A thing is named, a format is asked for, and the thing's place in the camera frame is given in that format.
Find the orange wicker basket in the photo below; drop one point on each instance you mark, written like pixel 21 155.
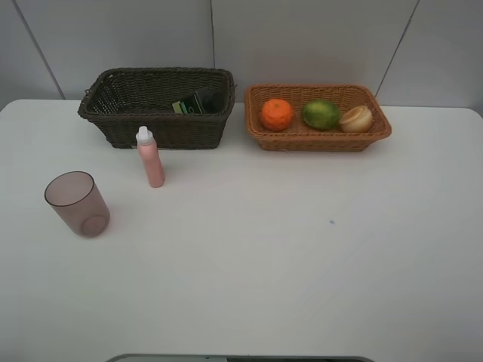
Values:
pixel 300 136

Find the pink spray bottle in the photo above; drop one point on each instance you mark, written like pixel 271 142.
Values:
pixel 148 150

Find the dark green pump bottle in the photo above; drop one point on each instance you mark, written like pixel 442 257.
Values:
pixel 203 101

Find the translucent pink plastic cup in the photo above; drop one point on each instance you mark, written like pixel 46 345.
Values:
pixel 75 198

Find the green mango fruit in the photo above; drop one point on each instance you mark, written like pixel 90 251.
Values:
pixel 321 114

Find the dark brown wicker basket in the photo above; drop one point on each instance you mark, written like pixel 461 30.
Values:
pixel 123 99

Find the red peach fruit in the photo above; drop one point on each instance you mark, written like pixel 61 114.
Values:
pixel 356 120

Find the orange mandarin fruit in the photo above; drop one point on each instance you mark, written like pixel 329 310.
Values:
pixel 277 115

